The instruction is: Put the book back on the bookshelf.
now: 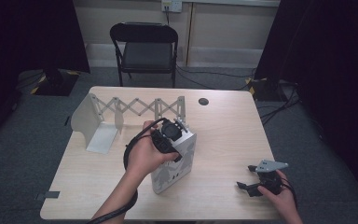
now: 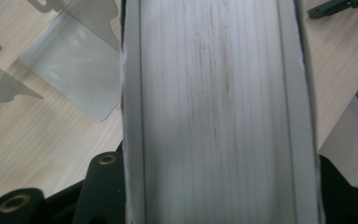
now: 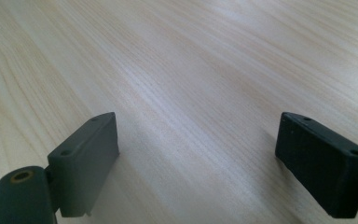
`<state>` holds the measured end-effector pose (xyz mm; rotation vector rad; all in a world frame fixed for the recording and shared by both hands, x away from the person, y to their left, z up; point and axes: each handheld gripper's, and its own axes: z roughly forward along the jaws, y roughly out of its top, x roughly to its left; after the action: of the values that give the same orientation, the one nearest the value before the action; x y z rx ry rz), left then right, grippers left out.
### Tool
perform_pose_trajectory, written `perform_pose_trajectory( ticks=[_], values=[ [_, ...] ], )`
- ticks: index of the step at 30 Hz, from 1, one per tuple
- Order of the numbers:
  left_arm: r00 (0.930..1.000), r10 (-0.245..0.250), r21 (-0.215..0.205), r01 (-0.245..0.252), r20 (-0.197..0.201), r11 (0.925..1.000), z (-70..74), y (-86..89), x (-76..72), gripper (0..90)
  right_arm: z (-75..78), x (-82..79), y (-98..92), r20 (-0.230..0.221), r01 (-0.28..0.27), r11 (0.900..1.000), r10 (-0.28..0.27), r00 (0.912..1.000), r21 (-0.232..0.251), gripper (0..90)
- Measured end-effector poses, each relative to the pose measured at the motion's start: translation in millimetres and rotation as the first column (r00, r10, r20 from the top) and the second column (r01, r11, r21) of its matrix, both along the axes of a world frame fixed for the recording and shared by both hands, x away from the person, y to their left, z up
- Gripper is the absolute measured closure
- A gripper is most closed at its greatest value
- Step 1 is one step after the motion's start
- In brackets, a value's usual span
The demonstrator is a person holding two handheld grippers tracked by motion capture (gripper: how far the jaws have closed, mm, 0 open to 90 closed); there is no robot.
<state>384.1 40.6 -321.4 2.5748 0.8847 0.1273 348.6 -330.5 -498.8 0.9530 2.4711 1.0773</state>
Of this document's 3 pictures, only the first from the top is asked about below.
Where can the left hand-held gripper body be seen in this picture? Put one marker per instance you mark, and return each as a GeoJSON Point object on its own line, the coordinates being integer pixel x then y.
{"type": "Point", "coordinates": [171, 130]}

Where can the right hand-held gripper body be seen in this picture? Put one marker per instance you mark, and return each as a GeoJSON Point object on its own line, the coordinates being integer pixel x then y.
{"type": "Point", "coordinates": [268, 180]}

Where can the white book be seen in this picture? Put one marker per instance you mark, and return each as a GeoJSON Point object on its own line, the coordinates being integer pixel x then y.
{"type": "Point", "coordinates": [174, 174]}

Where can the white expandable book stand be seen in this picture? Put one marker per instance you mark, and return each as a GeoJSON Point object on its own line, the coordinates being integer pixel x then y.
{"type": "Point", "coordinates": [88, 121]}

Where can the person's right hand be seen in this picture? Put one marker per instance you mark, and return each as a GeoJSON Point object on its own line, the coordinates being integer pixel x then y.
{"type": "Point", "coordinates": [282, 199]}

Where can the person's left hand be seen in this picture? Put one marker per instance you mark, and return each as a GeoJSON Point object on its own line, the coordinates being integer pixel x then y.
{"type": "Point", "coordinates": [143, 158]}

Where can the black folding chair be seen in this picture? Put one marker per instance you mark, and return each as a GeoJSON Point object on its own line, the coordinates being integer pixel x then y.
{"type": "Point", "coordinates": [147, 56]}

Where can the black stand base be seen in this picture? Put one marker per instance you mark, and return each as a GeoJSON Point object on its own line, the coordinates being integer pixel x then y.
{"type": "Point", "coordinates": [267, 90]}
{"type": "Point", "coordinates": [56, 82]}

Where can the black curtain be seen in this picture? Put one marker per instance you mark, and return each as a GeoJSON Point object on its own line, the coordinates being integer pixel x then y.
{"type": "Point", "coordinates": [332, 62]}
{"type": "Point", "coordinates": [18, 46]}

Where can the grey tape strip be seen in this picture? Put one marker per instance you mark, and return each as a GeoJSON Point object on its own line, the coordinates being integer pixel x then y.
{"type": "Point", "coordinates": [48, 195]}

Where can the white wall socket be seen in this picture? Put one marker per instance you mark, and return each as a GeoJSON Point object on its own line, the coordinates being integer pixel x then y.
{"type": "Point", "coordinates": [172, 5]}

